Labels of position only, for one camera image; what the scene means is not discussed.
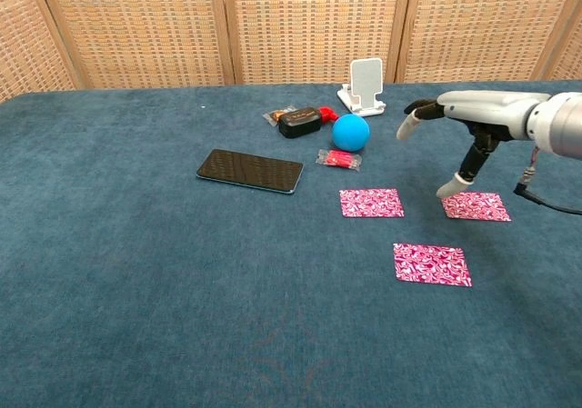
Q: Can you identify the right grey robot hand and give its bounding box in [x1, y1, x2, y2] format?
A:
[396, 90, 554, 199]

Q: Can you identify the pink patterned cloth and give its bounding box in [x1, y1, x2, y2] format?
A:
[392, 243, 473, 288]
[441, 192, 512, 223]
[338, 188, 405, 219]

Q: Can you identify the black smartphone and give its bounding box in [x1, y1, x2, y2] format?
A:
[196, 148, 305, 196]

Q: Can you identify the woven rattan screen panel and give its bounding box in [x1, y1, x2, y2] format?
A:
[25, 0, 236, 91]
[529, 0, 582, 82]
[221, 0, 414, 85]
[0, 0, 76, 104]
[395, 0, 582, 85]

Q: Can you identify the white folding phone stand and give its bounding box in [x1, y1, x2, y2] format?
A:
[336, 56, 387, 118]

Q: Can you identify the blue ball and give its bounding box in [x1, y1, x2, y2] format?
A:
[331, 113, 371, 152]

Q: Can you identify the red candy in clear wrapper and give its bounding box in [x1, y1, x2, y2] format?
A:
[316, 148, 363, 173]

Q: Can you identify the black glossy case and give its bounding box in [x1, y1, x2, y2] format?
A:
[277, 106, 325, 139]

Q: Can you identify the orange snack packet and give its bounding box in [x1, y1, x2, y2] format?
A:
[262, 104, 297, 128]

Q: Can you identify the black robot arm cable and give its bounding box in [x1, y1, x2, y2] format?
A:
[513, 146, 582, 216]

